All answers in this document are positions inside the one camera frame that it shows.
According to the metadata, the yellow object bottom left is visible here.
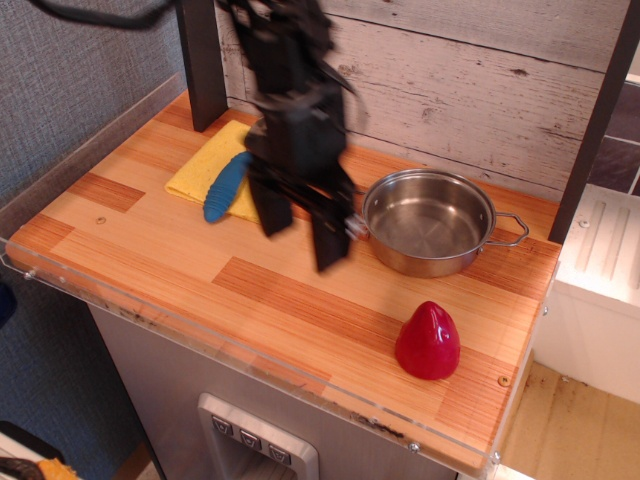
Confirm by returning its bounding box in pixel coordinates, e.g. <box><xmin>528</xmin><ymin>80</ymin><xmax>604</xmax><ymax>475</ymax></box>
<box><xmin>36</xmin><ymin>458</ymin><xmax>80</xmax><ymax>480</ymax></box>

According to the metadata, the yellow folded cloth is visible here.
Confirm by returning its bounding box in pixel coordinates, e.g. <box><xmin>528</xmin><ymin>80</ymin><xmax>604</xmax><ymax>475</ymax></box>
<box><xmin>165</xmin><ymin>120</ymin><xmax>259</xmax><ymax>223</ymax></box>

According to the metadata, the blue handled metal spoon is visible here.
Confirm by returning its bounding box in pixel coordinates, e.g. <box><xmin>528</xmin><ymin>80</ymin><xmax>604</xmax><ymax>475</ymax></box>
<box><xmin>203</xmin><ymin>120</ymin><xmax>259</xmax><ymax>223</ymax></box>

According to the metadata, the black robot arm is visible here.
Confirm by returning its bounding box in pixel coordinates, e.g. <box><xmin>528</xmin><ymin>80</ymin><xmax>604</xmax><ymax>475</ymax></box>
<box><xmin>220</xmin><ymin>1</ymin><xmax>355</xmax><ymax>271</ymax></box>

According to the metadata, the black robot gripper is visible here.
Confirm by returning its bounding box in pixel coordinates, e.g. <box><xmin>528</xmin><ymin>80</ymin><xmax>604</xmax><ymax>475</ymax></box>
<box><xmin>239</xmin><ymin>29</ymin><xmax>354</xmax><ymax>272</ymax></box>

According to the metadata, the silver toy fridge cabinet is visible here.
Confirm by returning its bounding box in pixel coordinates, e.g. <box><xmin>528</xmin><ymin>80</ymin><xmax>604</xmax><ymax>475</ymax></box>
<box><xmin>90</xmin><ymin>307</ymin><xmax>456</xmax><ymax>479</ymax></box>

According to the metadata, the dark left shelf post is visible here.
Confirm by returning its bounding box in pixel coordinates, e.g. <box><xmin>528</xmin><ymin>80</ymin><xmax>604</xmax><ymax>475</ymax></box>
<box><xmin>176</xmin><ymin>0</ymin><xmax>228</xmax><ymax>132</ymax></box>

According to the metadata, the dark shelf post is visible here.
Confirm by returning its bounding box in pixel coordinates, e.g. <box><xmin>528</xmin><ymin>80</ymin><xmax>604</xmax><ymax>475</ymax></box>
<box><xmin>176</xmin><ymin>0</ymin><xmax>228</xmax><ymax>132</ymax></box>
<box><xmin>547</xmin><ymin>0</ymin><xmax>639</xmax><ymax>244</ymax></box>

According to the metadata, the clear acrylic edge guard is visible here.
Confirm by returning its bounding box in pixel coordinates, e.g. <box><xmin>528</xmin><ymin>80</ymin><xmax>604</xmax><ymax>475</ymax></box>
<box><xmin>5</xmin><ymin>231</ymin><xmax>510</xmax><ymax>476</ymax></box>

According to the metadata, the silver dispenser panel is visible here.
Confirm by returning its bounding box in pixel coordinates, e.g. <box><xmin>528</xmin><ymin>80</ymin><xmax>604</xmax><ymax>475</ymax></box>
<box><xmin>198</xmin><ymin>393</ymin><xmax>320</xmax><ymax>479</ymax></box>

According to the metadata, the white toy sink unit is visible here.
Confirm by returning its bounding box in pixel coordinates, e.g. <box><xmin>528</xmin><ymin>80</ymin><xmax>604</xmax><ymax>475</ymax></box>
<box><xmin>533</xmin><ymin>185</ymin><xmax>639</xmax><ymax>402</ymax></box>

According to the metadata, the stainless steel pot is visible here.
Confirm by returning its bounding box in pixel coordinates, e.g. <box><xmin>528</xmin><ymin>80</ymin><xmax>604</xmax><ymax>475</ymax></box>
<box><xmin>361</xmin><ymin>168</ymin><xmax>529</xmax><ymax>278</ymax></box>

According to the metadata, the dark right shelf post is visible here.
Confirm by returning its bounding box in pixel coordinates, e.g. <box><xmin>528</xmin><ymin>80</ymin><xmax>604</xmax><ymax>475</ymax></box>
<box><xmin>547</xmin><ymin>0</ymin><xmax>639</xmax><ymax>244</ymax></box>

